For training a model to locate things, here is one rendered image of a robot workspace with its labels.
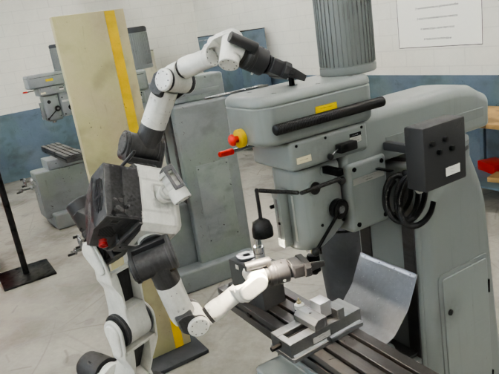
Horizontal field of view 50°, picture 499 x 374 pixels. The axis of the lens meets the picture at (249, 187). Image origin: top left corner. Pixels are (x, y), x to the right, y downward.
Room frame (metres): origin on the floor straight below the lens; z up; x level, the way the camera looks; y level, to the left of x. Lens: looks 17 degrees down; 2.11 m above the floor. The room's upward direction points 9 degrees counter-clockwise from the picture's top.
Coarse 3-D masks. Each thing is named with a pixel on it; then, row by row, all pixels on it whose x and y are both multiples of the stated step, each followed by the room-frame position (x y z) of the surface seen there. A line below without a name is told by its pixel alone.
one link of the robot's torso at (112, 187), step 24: (120, 168) 1.78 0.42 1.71; (144, 168) 1.83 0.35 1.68; (96, 192) 1.74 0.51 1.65; (120, 192) 1.71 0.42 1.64; (144, 192) 1.76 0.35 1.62; (96, 216) 1.69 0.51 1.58; (120, 216) 1.65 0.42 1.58; (144, 216) 1.69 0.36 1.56; (168, 216) 1.75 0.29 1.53; (96, 240) 1.74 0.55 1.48; (120, 240) 1.69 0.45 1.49; (144, 240) 1.69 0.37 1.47
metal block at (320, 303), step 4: (316, 296) 1.86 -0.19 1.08; (320, 296) 1.85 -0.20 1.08; (312, 300) 1.83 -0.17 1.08; (316, 300) 1.83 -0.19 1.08; (320, 300) 1.82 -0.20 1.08; (324, 300) 1.82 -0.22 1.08; (328, 300) 1.81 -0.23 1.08; (312, 304) 1.83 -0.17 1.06; (316, 304) 1.81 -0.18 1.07; (320, 304) 1.79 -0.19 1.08; (324, 304) 1.80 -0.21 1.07; (328, 304) 1.81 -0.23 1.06; (312, 308) 1.83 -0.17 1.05; (316, 308) 1.81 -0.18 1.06; (320, 308) 1.79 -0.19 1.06; (324, 308) 1.80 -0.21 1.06; (328, 308) 1.81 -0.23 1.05; (320, 312) 1.79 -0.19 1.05; (324, 312) 1.80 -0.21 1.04; (328, 312) 1.81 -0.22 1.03
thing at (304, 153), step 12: (324, 132) 1.76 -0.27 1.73; (336, 132) 1.77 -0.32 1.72; (348, 132) 1.79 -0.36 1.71; (360, 132) 1.82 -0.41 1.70; (288, 144) 1.68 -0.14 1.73; (300, 144) 1.69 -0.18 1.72; (312, 144) 1.71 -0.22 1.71; (324, 144) 1.74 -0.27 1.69; (360, 144) 1.81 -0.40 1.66; (264, 156) 1.81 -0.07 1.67; (276, 156) 1.74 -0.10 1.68; (288, 156) 1.68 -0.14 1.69; (300, 156) 1.69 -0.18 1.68; (312, 156) 1.71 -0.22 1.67; (324, 156) 1.74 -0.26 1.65; (336, 156) 1.76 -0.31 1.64; (288, 168) 1.69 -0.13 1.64; (300, 168) 1.69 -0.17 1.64
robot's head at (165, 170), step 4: (164, 168) 1.73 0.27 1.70; (168, 168) 1.73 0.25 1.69; (172, 168) 1.73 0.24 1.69; (160, 172) 1.75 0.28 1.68; (164, 172) 1.72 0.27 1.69; (168, 172) 1.72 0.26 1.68; (176, 172) 1.73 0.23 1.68; (160, 176) 1.74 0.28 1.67; (168, 176) 1.71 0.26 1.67; (176, 176) 1.73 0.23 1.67; (172, 180) 1.71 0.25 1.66; (180, 180) 1.72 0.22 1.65; (172, 184) 1.70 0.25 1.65; (180, 184) 1.71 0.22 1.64; (184, 184) 1.71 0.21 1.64; (176, 188) 1.70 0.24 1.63
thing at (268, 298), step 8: (240, 256) 2.21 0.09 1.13; (248, 256) 2.20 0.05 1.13; (232, 264) 2.21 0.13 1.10; (240, 264) 2.16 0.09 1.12; (232, 272) 2.22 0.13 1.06; (240, 272) 2.17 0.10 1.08; (232, 280) 2.23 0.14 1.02; (240, 280) 2.18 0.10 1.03; (272, 288) 2.08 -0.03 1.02; (280, 288) 2.11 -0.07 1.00; (264, 296) 2.06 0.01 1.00; (272, 296) 2.08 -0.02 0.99; (280, 296) 2.11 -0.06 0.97; (256, 304) 2.10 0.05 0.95; (264, 304) 2.05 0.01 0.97; (272, 304) 2.08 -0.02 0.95
